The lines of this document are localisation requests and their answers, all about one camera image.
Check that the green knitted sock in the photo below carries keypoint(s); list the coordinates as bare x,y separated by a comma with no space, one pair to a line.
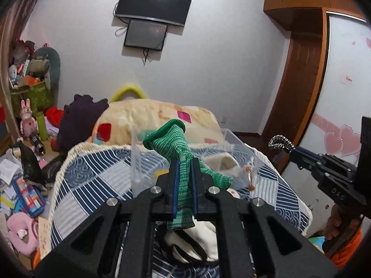
170,143

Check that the beige patterned blanket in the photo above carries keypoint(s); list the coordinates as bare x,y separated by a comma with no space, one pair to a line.
144,116

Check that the blue white patterned tablecloth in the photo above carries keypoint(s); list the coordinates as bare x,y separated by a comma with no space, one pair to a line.
90,175

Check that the red plush item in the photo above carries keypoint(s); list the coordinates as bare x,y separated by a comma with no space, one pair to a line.
54,115

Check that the grey green plush toy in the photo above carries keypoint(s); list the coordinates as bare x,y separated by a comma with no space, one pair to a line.
45,64

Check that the colourful blue book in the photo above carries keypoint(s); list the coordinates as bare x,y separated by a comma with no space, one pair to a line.
31,200

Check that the dark purple plush cushion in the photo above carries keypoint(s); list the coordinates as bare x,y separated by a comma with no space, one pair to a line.
78,121

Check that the black flashlight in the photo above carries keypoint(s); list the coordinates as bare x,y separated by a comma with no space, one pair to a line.
37,144

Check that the green cardboard box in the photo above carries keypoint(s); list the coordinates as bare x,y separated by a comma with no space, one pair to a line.
41,98

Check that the wall power socket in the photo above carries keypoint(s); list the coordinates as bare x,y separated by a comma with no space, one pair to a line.
223,120

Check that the pink rabbit toy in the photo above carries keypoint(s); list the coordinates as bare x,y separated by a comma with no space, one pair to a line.
28,123

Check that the green bottle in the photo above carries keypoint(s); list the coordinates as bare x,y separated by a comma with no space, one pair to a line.
42,129

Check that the wooden wardrobe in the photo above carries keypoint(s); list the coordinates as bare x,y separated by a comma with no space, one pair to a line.
304,69

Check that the wall mounted black television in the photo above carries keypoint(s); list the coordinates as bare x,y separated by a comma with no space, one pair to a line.
173,12

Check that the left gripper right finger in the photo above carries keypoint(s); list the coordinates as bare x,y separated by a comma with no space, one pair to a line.
200,183

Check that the yellow green plush arch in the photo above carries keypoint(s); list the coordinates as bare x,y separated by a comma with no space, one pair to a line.
128,90

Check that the clear plastic storage bin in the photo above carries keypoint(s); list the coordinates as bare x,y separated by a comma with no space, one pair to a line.
147,166

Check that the white sliding wardrobe door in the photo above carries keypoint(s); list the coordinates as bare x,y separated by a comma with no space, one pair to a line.
344,99

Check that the black and white garment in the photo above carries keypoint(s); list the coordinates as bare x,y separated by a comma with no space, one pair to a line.
192,246

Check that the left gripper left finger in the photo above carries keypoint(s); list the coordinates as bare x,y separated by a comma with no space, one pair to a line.
167,206

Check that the small black wall monitor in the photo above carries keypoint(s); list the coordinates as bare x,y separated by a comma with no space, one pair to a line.
146,35

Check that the pink plush pillow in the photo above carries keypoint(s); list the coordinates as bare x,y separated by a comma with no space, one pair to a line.
23,233

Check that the beige fabric pouch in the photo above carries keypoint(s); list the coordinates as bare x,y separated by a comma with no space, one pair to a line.
223,163

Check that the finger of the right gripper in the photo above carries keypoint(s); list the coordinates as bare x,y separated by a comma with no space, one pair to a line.
305,159

